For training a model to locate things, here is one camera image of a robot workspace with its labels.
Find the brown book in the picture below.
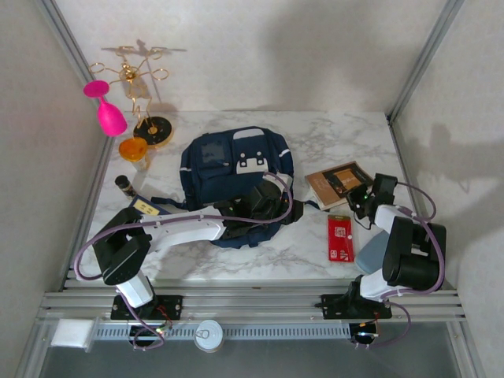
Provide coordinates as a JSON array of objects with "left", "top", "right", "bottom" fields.
[{"left": 305, "top": 160, "right": 374, "bottom": 211}]

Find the orange plastic wine glass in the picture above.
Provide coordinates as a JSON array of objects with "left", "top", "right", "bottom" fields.
[{"left": 118, "top": 136, "right": 153, "bottom": 171}]

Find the aluminium mounting rail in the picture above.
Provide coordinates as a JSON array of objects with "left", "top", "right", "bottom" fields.
[{"left": 37, "top": 277, "right": 468, "bottom": 326}]

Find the silver tin can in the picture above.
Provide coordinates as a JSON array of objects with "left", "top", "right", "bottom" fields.
[{"left": 193, "top": 319, "right": 224, "bottom": 353}]

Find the grey-blue pencil case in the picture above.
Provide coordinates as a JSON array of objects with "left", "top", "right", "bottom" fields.
[{"left": 355, "top": 231, "right": 391, "bottom": 276}]

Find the blue box with label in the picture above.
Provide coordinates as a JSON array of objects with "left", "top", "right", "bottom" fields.
[{"left": 129, "top": 196, "right": 173, "bottom": 217}]

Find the red card package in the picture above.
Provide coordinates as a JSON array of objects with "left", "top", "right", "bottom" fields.
[{"left": 327, "top": 214, "right": 356, "bottom": 263}]

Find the navy blue backpack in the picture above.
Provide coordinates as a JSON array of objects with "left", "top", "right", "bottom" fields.
[{"left": 151, "top": 125, "right": 320, "bottom": 250}]

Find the grey slotted cable duct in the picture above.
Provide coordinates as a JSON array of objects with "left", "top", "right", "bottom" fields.
[{"left": 92, "top": 323, "right": 351, "bottom": 340}]

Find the white foam block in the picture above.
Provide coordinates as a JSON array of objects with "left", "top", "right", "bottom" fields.
[{"left": 50, "top": 319, "right": 95, "bottom": 350}]

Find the pink plastic wine glass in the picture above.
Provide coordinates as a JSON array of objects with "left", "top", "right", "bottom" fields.
[{"left": 82, "top": 80, "right": 129, "bottom": 138}]

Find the aluminium frame post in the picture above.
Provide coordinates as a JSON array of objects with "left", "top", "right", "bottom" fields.
[
  {"left": 387, "top": 0, "right": 465, "bottom": 123},
  {"left": 33, "top": 0, "right": 103, "bottom": 119}
]

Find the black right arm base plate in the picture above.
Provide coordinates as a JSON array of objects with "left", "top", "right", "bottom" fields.
[{"left": 321, "top": 293, "right": 393, "bottom": 320}]

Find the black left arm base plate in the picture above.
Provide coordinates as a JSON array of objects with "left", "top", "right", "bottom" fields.
[{"left": 109, "top": 295, "right": 184, "bottom": 321}]

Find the small black bottle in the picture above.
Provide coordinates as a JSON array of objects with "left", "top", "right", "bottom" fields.
[{"left": 114, "top": 175, "right": 139, "bottom": 200}]

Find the gold wire glass rack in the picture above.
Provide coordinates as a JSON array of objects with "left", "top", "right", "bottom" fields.
[{"left": 88, "top": 58, "right": 175, "bottom": 150}]

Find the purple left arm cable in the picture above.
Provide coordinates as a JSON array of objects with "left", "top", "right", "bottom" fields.
[{"left": 73, "top": 171, "right": 295, "bottom": 351}]

